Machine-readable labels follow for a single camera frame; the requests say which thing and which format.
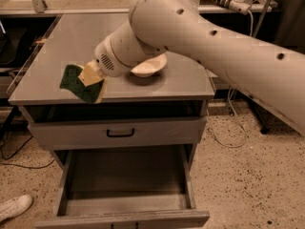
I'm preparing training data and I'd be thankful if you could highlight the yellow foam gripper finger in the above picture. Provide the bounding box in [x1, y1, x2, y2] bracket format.
[78, 60, 105, 87]

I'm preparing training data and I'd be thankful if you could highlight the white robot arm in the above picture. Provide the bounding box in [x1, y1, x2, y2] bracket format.
[79, 0, 305, 135]

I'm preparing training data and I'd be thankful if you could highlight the grey drawer cabinet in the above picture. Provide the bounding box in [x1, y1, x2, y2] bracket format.
[7, 12, 215, 229]

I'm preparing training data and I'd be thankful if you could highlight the grey upper drawer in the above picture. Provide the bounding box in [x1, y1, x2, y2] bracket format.
[29, 117, 207, 151]

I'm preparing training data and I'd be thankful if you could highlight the open grey middle drawer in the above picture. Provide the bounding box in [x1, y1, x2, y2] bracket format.
[35, 145, 210, 229]

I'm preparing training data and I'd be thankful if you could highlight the white paper bowl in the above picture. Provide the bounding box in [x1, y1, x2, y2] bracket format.
[132, 54, 167, 77]

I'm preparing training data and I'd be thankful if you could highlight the white sneaker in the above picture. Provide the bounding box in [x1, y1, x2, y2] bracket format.
[0, 195, 33, 222]

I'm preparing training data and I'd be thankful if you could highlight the white power strip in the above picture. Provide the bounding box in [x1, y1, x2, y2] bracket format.
[210, 0, 251, 15]

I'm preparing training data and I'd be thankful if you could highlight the dark side cabinet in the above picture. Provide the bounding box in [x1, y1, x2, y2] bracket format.
[257, 0, 305, 135]

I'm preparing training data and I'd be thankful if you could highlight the black drawer handle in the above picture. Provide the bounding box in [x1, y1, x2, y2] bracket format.
[106, 128, 135, 138]

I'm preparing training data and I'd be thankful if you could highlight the black floor cable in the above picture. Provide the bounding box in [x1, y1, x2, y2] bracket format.
[0, 135, 55, 170]

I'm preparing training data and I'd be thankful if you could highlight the white power cable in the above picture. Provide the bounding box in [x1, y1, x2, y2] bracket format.
[206, 10, 254, 149]

